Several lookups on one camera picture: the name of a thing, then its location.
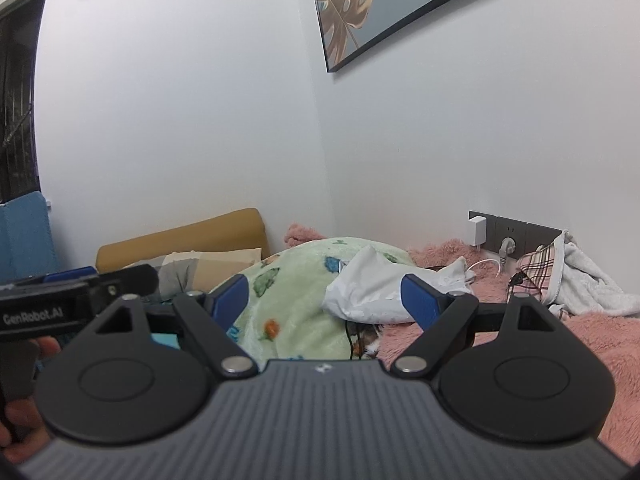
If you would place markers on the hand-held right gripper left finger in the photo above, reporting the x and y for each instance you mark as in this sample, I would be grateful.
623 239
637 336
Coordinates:
229 297

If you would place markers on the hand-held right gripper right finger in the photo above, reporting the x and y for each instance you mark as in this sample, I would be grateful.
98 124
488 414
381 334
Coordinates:
419 305

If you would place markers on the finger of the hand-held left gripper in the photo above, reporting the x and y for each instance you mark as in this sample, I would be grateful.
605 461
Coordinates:
130 277
70 274

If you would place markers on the white grey garment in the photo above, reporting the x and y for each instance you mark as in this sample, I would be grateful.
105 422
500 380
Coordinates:
370 290

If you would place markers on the person's left hand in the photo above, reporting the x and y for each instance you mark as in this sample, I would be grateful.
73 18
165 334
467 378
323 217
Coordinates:
22 430

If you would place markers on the plaid pillow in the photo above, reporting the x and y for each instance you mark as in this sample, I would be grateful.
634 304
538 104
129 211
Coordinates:
200 267

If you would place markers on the green printed blanket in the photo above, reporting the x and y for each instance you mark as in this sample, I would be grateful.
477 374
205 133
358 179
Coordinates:
295 300

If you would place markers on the teal printed bed sheet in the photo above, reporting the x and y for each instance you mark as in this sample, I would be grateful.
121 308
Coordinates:
165 340

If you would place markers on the mustard yellow headboard cushion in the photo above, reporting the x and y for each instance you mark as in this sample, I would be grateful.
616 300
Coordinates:
190 235

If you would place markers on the white charger adapter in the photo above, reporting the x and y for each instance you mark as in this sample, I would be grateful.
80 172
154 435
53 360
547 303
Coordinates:
477 231

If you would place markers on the white power plug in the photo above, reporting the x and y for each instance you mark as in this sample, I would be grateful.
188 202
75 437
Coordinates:
506 250

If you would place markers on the pink plaid cloth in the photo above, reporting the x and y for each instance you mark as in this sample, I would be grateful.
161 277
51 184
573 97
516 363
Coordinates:
542 270

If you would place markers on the white fluffy cloth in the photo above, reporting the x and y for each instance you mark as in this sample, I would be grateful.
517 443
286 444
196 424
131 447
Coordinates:
590 280

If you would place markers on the dark barred window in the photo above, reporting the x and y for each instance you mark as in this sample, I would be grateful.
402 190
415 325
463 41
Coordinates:
17 100

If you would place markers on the pink fluffy blanket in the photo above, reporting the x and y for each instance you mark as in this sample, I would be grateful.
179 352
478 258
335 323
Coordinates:
600 350

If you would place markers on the grey wall socket panel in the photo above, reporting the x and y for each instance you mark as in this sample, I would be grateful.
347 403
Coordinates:
530 235

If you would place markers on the framed leaf wall picture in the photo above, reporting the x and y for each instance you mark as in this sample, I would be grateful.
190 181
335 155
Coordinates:
400 0

